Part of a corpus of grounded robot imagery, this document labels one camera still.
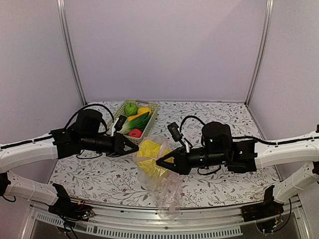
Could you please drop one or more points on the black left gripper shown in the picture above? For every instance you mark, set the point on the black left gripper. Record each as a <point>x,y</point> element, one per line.
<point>120,140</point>

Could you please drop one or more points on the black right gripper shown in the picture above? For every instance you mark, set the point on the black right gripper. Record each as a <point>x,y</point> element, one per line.
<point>180,166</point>

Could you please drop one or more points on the clear zip top bag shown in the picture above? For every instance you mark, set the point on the clear zip top bag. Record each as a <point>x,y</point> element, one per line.
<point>166,192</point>

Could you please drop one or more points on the toy napa cabbage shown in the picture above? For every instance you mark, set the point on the toy napa cabbage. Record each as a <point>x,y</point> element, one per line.
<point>150,150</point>

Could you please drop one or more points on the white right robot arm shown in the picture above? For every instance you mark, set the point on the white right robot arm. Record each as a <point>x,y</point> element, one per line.
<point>274,154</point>

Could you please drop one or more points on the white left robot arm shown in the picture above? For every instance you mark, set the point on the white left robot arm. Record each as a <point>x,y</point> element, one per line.
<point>83,134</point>

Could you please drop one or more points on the red toy food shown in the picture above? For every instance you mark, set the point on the red toy food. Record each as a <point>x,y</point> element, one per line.
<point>136,133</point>

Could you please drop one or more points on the green toy leaf vegetable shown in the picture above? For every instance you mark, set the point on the green toy leaf vegetable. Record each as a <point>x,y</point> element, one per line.
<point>138,123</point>

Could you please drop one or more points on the orange yellow toy mango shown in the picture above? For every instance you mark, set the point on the orange yellow toy mango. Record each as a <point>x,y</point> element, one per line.
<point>130,118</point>

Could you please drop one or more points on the pale green plastic basket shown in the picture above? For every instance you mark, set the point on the pale green plastic basket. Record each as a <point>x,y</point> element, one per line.
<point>152,105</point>

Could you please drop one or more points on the green toy apple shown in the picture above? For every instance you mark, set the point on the green toy apple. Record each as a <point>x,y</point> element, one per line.
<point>131,109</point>

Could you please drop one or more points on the yellow toy lemon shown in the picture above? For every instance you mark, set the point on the yellow toy lemon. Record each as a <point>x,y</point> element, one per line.
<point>143,110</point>

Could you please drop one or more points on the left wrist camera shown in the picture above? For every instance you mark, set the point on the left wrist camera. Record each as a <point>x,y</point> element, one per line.
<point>117,125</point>

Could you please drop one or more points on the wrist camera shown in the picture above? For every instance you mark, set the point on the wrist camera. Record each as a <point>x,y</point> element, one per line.
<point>177,136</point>
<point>117,125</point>

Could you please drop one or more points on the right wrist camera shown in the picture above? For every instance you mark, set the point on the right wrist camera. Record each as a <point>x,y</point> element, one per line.
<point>177,136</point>

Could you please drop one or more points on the front aluminium rail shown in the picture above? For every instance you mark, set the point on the front aluminium rail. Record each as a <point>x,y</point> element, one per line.
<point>124,222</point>

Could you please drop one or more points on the left aluminium frame post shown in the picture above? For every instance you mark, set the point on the left aluminium frame post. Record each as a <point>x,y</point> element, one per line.
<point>69,50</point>

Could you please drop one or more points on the aluminium frame post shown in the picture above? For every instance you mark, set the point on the aluminium frame post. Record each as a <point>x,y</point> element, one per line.
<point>261,50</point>
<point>69,50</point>

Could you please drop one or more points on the right aluminium frame post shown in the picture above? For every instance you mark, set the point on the right aluminium frame post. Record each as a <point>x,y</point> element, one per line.
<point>261,50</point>

